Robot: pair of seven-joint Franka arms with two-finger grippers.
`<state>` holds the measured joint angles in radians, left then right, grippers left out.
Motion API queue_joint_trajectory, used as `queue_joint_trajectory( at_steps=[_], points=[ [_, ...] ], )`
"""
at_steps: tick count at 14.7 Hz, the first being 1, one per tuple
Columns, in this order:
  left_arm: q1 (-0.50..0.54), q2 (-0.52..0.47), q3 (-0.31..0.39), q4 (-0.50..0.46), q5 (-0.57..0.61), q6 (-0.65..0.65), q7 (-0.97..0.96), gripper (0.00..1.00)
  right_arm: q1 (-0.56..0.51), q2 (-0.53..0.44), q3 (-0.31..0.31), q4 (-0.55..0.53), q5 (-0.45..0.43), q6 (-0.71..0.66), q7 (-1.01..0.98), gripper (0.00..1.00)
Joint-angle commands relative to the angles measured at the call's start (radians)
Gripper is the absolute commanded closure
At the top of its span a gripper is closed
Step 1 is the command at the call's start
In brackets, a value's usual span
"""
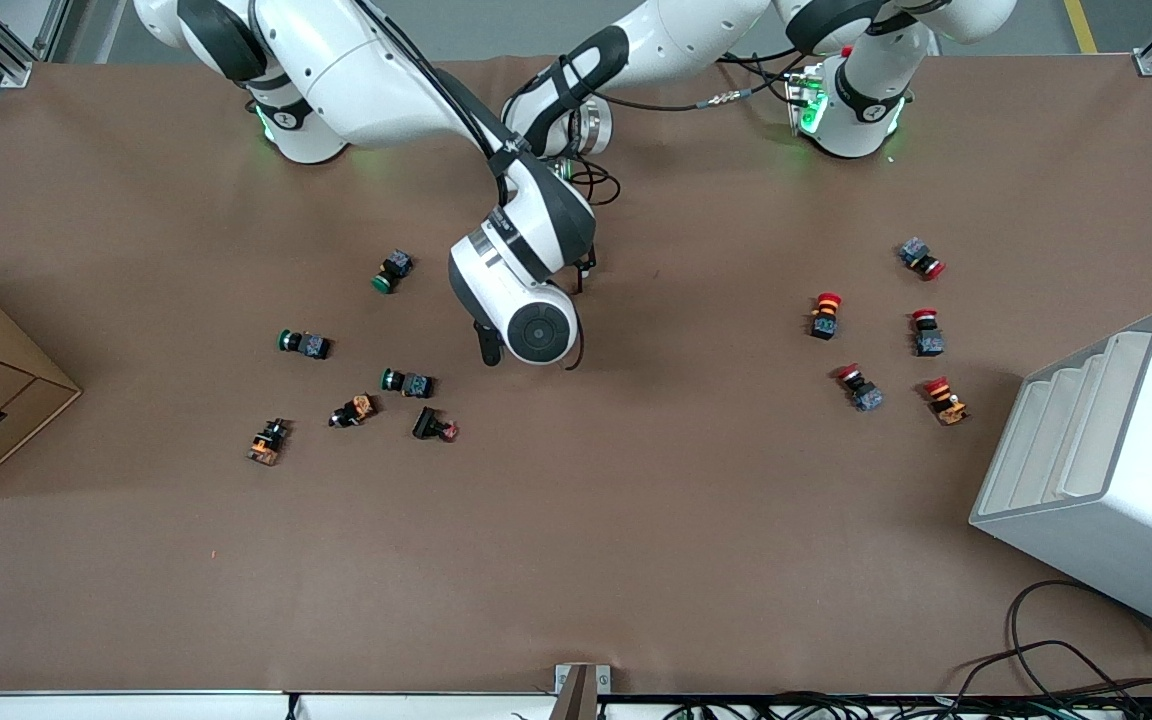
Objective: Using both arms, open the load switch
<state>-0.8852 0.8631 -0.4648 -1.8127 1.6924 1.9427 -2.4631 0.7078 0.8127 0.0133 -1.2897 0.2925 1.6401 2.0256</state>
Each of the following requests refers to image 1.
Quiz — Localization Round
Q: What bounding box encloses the brown paper table cover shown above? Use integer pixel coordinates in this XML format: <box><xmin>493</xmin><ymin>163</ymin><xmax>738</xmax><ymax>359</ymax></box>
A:
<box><xmin>0</xmin><ymin>55</ymin><xmax>1152</xmax><ymax>698</ymax></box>

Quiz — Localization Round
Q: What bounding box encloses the white slotted storage rack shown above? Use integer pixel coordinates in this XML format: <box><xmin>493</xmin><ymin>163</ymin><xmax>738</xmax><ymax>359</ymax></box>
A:
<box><xmin>969</xmin><ymin>309</ymin><xmax>1152</xmax><ymax>644</ymax></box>

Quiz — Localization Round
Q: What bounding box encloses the black coiled arm cable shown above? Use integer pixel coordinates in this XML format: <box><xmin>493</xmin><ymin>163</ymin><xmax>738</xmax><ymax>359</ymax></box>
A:
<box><xmin>561</xmin><ymin>158</ymin><xmax>623</xmax><ymax>207</ymax></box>

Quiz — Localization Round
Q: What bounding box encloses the black selector switch orange body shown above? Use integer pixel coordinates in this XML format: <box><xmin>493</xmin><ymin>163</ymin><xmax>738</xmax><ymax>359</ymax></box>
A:
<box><xmin>246</xmin><ymin>418</ymin><xmax>292</xmax><ymax>467</ymax></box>
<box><xmin>329</xmin><ymin>393</ymin><xmax>377</xmax><ymax>429</ymax></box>

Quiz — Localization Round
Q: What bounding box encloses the white table edge rail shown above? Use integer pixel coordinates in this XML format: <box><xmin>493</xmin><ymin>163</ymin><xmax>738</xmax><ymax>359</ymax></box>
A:
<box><xmin>0</xmin><ymin>688</ymin><xmax>1152</xmax><ymax>720</ymax></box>

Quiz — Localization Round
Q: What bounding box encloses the black looped floor cable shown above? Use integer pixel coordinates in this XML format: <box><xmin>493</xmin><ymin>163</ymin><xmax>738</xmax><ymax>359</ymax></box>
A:
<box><xmin>956</xmin><ymin>580</ymin><xmax>1152</xmax><ymax>720</ymax></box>

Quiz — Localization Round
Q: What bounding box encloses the green mushroom push button switch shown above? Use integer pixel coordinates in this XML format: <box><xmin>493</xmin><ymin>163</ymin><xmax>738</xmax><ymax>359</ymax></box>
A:
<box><xmin>381</xmin><ymin>367</ymin><xmax>434</xmax><ymax>399</ymax></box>
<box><xmin>278</xmin><ymin>328</ymin><xmax>331</xmax><ymax>361</ymax></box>
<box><xmin>371</xmin><ymin>250</ymin><xmax>414</xmax><ymax>295</ymax></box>

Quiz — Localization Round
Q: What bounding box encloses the red mushroom button orange body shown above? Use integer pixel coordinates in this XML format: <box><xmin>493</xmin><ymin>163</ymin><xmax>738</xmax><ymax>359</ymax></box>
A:
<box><xmin>923</xmin><ymin>376</ymin><xmax>969</xmax><ymax>427</ymax></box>
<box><xmin>809</xmin><ymin>292</ymin><xmax>844</xmax><ymax>341</ymax></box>

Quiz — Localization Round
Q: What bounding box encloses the black cable bundle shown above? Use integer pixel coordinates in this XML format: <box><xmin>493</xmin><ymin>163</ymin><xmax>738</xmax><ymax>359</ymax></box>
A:
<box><xmin>666</xmin><ymin>690</ymin><xmax>1152</xmax><ymax>720</ymax></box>

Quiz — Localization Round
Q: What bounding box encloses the black cable with metal connector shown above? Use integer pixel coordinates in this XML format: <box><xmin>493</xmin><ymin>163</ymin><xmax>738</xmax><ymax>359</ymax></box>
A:
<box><xmin>596</xmin><ymin>50</ymin><xmax>819</xmax><ymax>113</ymax></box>

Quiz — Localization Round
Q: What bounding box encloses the square white push button switch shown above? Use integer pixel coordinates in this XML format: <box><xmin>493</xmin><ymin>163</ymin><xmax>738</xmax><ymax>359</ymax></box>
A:
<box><xmin>412</xmin><ymin>405</ymin><xmax>460</xmax><ymax>443</ymax></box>

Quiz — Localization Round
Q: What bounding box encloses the metal table edge bracket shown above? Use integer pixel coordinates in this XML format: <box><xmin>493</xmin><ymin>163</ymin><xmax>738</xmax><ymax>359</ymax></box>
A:
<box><xmin>554</xmin><ymin>663</ymin><xmax>613</xmax><ymax>720</ymax></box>

